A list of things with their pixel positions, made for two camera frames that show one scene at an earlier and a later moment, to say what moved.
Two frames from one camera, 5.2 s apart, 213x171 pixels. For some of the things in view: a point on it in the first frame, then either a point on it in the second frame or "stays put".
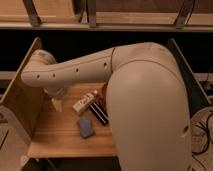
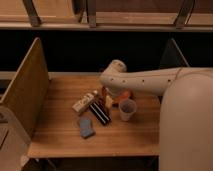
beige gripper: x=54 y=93 to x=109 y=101
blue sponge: x=85 y=126 stays put
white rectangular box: x=85 y=101 stays put
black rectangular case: x=99 y=113 stays put
